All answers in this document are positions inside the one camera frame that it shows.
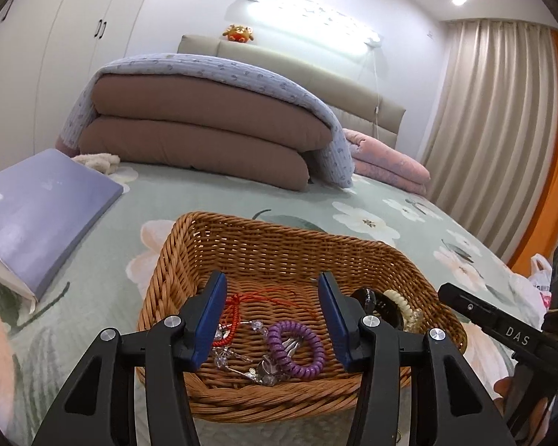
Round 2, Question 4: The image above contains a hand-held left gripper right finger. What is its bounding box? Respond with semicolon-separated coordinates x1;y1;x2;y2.
317;272;517;446

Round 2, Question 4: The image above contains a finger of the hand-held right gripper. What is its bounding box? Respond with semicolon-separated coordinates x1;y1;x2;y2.
437;282;558;359

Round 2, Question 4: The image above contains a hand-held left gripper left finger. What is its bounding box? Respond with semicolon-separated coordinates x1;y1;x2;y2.
32;271;228;446

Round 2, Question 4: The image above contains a red cord bracelet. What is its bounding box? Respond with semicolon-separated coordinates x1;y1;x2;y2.
211;285;299;349

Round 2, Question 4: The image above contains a clear crystal chain bracelet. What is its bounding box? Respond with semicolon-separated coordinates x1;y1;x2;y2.
211;318;271;377

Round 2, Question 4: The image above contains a black round hair accessory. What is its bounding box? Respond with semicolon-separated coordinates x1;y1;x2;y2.
349;288;406;334

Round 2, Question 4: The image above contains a purple spiral hair tie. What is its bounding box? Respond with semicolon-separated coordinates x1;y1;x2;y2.
266;320;327;380

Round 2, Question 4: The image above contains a cream spiral hair tie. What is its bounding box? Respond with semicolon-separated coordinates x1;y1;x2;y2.
383;289;413;322

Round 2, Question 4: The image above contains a silver metal charm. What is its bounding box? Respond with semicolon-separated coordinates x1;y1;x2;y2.
241;361;290;387

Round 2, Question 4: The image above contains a clear spiral hair tie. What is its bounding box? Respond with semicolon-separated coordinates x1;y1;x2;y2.
402;309;424;336

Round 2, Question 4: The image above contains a brown wicker basket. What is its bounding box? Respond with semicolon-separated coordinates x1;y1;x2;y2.
137;211;468;424

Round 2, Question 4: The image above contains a person's right hand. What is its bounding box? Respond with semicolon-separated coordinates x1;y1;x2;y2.
493;375;550;429

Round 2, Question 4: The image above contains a white and red plastic bag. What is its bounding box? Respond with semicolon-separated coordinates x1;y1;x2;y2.
509;253;555;313

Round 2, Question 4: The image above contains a green floral bedspread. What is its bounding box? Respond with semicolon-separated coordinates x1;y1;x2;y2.
0;158;558;446

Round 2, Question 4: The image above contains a beige curtain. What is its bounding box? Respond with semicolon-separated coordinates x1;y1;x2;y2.
418;19;558;266

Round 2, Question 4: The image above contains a folded pink blanket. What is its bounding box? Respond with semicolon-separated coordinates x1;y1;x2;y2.
341;129;433;196

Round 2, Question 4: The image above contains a folded brown and blue quilt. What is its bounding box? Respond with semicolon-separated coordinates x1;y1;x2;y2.
56;52;357;191

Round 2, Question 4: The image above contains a cream fluffy plush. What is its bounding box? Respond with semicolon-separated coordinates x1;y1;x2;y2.
70;152;122;178

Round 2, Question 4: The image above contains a lavender blue book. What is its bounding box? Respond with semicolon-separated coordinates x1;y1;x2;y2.
0;149;124;315

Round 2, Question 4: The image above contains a beige padded headboard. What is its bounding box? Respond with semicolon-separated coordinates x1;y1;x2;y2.
177;34;408;155

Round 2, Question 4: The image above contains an orange plush toy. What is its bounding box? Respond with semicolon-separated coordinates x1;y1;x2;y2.
221;23;257;44

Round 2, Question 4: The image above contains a white wardrobe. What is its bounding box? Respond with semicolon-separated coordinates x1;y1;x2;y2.
0;0;164;183

